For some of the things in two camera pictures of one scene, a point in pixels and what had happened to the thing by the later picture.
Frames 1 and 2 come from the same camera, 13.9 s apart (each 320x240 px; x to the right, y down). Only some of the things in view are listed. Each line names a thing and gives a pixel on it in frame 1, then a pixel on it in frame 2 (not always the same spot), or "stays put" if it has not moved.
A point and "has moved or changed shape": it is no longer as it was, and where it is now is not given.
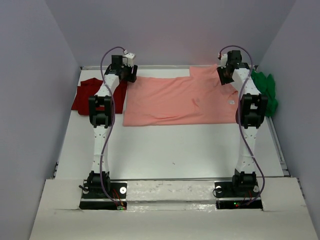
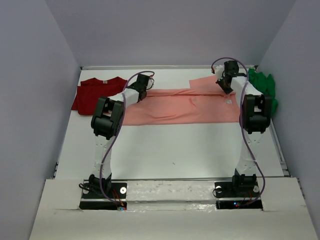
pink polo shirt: (199, 98) has moved or changed shape
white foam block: (170, 191) stays put
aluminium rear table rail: (103, 67) stays put
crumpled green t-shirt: (266, 85) stays put
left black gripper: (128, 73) -> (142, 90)
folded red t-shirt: (90, 88) stays put
